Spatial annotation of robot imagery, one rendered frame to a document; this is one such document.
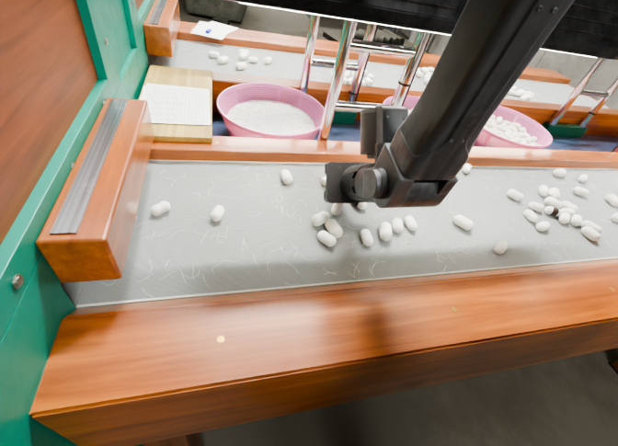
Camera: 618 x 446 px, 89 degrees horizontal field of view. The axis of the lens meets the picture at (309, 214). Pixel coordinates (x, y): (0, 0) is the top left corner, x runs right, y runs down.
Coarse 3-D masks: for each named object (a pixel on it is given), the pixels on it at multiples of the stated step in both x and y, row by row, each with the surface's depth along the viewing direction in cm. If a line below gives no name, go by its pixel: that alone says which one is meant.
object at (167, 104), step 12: (156, 84) 72; (144, 96) 67; (156, 96) 68; (168, 96) 69; (180, 96) 70; (192, 96) 71; (204, 96) 72; (156, 108) 65; (168, 108) 66; (180, 108) 67; (192, 108) 67; (204, 108) 68; (156, 120) 62; (168, 120) 62; (180, 120) 63; (192, 120) 64; (204, 120) 65
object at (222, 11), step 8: (192, 0) 354; (200, 0) 355; (208, 0) 355; (216, 0) 356; (224, 0) 356; (192, 8) 360; (200, 8) 360; (208, 8) 361; (216, 8) 361; (224, 8) 362; (232, 8) 362; (240, 8) 363; (208, 16) 368; (216, 16) 366; (224, 16) 367; (232, 16) 367; (240, 16) 370; (224, 24) 347
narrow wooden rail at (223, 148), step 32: (224, 160) 62; (256, 160) 64; (288, 160) 66; (320, 160) 67; (352, 160) 69; (480, 160) 78; (512, 160) 80; (544, 160) 83; (576, 160) 86; (608, 160) 90
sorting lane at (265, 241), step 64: (192, 192) 55; (256, 192) 58; (320, 192) 61; (128, 256) 44; (192, 256) 46; (256, 256) 48; (320, 256) 50; (384, 256) 52; (448, 256) 55; (512, 256) 58; (576, 256) 61
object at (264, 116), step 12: (240, 108) 82; (252, 108) 81; (264, 108) 82; (276, 108) 85; (288, 108) 87; (240, 120) 76; (252, 120) 77; (264, 120) 77; (276, 120) 78; (288, 120) 79; (300, 120) 81; (276, 132) 75; (288, 132) 75; (300, 132) 78
